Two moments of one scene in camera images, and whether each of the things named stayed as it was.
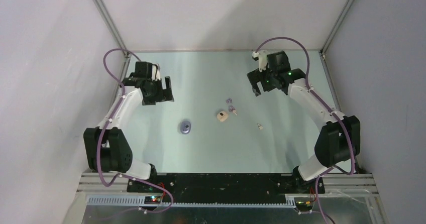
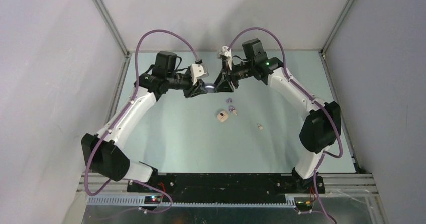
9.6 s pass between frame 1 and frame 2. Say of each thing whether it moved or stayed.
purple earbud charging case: moved
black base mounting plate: stayed
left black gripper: moved
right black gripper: moved
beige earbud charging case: stayed
